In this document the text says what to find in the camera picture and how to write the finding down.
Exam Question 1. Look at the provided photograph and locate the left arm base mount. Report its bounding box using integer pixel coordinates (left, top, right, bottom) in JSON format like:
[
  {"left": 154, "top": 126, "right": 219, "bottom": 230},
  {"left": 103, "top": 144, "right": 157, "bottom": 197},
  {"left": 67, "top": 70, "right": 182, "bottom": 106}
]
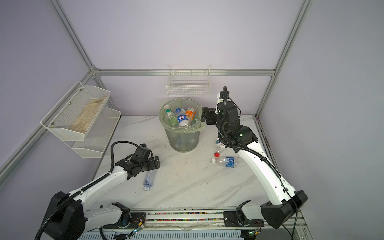
[{"left": 116, "top": 212, "right": 147, "bottom": 229}]

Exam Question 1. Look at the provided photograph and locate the grey mesh waste bin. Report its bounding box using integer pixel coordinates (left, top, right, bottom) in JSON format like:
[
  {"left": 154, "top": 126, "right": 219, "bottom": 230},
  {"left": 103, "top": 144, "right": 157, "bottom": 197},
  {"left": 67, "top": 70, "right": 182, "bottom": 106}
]
[{"left": 162, "top": 125, "right": 202, "bottom": 153}]

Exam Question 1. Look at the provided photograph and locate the red label crushed bottle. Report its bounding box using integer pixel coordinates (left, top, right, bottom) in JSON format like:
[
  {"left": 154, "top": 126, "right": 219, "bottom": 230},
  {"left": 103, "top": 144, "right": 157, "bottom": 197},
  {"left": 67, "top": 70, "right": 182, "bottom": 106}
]
[{"left": 214, "top": 139, "right": 226, "bottom": 158}]

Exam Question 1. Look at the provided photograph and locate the right black cable conduit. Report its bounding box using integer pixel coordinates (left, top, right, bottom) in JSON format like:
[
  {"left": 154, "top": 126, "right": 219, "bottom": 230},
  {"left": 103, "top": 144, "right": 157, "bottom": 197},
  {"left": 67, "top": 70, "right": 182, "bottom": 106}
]
[{"left": 216, "top": 86, "right": 299, "bottom": 240}]

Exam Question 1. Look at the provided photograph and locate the small blue label bottle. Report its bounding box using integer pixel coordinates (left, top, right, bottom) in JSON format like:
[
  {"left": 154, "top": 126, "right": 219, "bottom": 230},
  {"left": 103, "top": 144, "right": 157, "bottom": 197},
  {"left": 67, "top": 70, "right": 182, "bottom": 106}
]
[{"left": 175, "top": 108, "right": 190, "bottom": 127}]

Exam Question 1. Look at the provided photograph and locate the orange label bottle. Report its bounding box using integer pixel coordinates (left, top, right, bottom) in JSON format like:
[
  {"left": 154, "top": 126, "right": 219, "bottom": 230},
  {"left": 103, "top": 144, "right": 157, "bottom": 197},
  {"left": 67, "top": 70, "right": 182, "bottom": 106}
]
[{"left": 186, "top": 108, "right": 196, "bottom": 122}]

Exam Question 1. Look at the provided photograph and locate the aluminium front rail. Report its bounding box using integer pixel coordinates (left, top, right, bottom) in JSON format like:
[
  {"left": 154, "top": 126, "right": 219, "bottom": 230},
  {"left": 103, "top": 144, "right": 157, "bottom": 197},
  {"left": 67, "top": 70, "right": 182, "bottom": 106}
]
[{"left": 58, "top": 208, "right": 308, "bottom": 232}]

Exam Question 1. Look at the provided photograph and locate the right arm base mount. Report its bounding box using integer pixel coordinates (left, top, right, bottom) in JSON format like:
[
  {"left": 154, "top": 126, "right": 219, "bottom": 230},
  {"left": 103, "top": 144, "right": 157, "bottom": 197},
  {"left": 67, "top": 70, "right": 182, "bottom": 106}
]
[{"left": 223, "top": 211, "right": 265, "bottom": 228}]

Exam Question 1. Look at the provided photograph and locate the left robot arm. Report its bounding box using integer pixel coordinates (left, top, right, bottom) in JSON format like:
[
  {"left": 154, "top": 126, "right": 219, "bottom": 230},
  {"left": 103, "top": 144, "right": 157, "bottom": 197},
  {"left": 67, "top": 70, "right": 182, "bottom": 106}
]
[{"left": 35, "top": 142, "right": 161, "bottom": 240}]

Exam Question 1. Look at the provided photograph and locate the white mesh two-tier shelf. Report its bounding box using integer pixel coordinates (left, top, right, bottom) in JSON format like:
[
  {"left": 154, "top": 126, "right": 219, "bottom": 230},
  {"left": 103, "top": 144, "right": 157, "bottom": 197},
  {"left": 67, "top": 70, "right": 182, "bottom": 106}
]
[{"left": 41, "top": 82, "right": 121, "bottom": 159}]

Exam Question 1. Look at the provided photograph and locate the crushed clear bottle white cap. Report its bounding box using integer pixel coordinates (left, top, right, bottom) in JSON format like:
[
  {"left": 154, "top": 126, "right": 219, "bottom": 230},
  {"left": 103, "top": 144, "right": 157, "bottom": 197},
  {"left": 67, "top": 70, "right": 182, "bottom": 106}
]
[{"left": 143, "top": 170, "right": 157, "bottom": 192}]

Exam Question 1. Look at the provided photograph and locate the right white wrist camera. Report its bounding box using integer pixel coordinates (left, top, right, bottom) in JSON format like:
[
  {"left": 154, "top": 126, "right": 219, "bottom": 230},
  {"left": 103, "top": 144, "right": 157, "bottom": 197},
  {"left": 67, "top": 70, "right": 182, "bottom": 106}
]
[{"left": 217, "top": 91, "right": 230, "bottom": 105}]

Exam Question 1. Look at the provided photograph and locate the green label clear bottle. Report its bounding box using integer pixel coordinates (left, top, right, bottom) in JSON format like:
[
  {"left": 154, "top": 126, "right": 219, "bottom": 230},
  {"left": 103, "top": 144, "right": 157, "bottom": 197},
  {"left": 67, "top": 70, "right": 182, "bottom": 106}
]
[{"left": 163, "top": 105, "right": 179, "bottom": 128}]

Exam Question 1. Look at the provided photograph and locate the white wire wall basket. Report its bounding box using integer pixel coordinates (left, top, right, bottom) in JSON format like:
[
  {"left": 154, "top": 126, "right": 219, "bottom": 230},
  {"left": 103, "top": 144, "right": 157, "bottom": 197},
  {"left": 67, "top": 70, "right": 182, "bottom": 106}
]
[{"left": 166, "top": 65, "right": 211, "bottom": 97}]

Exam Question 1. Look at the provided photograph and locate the beige cloth in shelf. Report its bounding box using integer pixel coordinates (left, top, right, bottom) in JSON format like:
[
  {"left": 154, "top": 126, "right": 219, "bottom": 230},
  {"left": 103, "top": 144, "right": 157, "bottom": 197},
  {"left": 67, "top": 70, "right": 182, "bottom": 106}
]
[{"left": 70, "top": 97, "right": 106, "bottom": 134}]

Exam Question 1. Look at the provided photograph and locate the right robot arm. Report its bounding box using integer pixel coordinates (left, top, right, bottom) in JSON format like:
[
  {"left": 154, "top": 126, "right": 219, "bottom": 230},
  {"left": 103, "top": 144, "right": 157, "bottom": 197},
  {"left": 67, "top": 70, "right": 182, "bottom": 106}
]
[{"left": 201, "top": 102, "right": 308, "bottom": 229}]

